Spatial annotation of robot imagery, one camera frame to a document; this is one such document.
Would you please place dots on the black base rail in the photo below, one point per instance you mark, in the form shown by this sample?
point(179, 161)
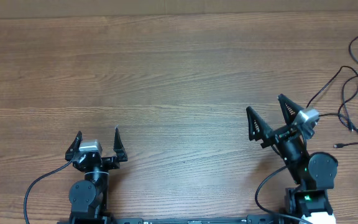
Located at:
point(197, 220)

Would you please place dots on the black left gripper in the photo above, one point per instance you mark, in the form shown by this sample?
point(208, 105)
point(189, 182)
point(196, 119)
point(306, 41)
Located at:
point(112, 162)

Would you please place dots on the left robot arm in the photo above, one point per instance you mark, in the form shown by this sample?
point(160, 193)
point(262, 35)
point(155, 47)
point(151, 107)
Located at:
point(89, 197)

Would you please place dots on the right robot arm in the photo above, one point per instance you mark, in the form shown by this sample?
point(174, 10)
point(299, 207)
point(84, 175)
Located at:
point(313, 174)

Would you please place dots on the cardboard back panel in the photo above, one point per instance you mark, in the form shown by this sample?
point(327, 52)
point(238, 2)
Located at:
point(18, 9)

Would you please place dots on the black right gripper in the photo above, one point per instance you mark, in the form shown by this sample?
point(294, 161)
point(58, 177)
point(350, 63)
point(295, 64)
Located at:
point(262, 129)

